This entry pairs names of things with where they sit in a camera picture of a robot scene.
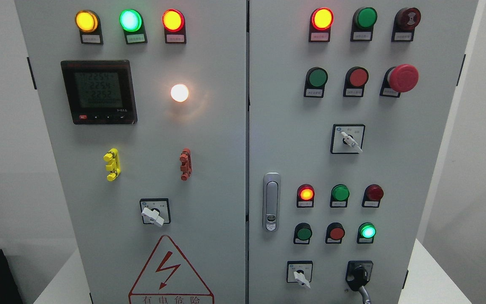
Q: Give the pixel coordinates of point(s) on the black knob selector switch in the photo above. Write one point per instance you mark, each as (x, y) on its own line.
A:
(358, 274)

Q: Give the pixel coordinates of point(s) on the grey electrical cabinet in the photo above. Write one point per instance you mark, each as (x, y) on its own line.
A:
(244, 63)

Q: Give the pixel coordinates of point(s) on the red terminal connector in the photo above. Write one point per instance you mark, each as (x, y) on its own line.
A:
(186, 164)

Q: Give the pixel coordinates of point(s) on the red amber light lower left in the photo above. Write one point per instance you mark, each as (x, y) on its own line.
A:
(305, 196)

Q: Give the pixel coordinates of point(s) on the white glowing indicator light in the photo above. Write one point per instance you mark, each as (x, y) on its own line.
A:
(179, 93)

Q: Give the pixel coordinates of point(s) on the green push button lower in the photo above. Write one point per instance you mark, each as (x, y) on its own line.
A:
(302, 233)

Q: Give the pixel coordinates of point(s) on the green push button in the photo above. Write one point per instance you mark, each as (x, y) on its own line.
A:
(315, 81)
(302, 233)

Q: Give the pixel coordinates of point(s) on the green push button upper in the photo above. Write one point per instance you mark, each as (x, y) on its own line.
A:
(315, 81)

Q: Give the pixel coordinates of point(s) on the green indicator light lower middle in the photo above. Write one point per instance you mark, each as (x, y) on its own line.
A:
(339, 196)

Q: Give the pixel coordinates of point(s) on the red push button lower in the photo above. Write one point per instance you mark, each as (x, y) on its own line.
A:
(334, 233)

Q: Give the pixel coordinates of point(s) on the red push button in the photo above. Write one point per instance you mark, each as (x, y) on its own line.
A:
(334, 233)
(355, 81)

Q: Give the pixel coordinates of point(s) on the yellow terminal connector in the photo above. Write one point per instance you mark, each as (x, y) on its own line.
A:
(112, 164)

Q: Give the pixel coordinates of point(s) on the red push button upper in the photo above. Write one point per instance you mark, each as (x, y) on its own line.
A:
(355, 81)

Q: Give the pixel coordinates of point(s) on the red indicator light lower right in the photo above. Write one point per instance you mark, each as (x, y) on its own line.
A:
(372, 196)

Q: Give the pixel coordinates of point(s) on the green indicator light bottom right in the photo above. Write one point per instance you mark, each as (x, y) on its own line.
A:
(366, 233)

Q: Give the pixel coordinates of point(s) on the red lightning warning sticker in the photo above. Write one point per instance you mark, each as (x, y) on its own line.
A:
(169, 278)

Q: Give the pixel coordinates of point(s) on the red-rimmed amber indicator light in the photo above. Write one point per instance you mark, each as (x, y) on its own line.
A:
(174, 26)

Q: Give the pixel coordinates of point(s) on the red amber light right door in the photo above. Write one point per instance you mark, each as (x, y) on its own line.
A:
(320, 24)

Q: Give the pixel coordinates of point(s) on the black digital power meter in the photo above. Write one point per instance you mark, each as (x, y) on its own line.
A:
(100, 92)

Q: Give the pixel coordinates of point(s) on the green lit indicator light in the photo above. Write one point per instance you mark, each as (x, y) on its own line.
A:
(131, 22)

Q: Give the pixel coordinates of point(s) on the red emergency stop button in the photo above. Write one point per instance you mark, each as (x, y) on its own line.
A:
(399, 79)

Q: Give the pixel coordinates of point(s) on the green indicator light top right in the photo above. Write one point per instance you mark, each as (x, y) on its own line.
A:
(363, 23)

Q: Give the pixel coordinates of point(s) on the yellow indicator light top left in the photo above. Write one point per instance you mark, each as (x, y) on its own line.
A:
(89, 26)

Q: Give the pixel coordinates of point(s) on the dark red buzzer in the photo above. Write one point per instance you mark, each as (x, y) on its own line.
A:
(405, 22)

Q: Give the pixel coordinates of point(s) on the silver door handle lock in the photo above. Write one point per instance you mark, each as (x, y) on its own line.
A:
(271, 195)

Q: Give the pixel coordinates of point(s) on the white selector switch upper right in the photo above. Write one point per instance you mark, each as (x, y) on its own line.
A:
(347, 138)

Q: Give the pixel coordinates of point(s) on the white selector switch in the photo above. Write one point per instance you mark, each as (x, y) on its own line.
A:
(347, 138)
(299, 272)

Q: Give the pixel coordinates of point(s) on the white selector switch left door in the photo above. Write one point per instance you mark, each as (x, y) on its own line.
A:
(155, 211)

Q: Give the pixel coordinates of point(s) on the white selector switch bottom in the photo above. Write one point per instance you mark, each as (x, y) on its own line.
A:
(299, 272)

